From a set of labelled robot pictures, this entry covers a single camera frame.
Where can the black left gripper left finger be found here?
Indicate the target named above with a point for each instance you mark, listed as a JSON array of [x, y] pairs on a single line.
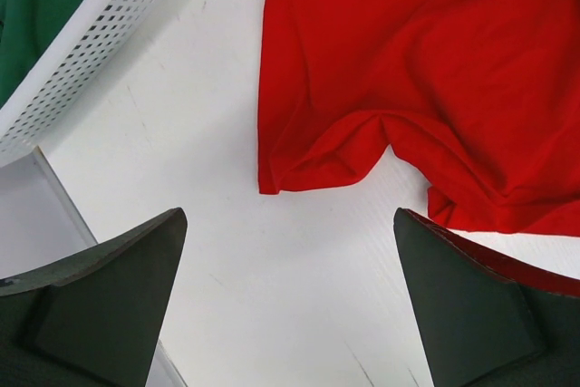
[[92, 318]]

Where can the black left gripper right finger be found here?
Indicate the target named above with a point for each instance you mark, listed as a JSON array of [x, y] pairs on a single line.
[[485, 318]]

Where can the red t shirt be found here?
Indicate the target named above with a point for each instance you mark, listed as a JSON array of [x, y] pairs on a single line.
[[480, 96]]

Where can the white plastic basket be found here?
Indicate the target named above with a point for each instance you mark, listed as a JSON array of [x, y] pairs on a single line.
[[96, 31]]

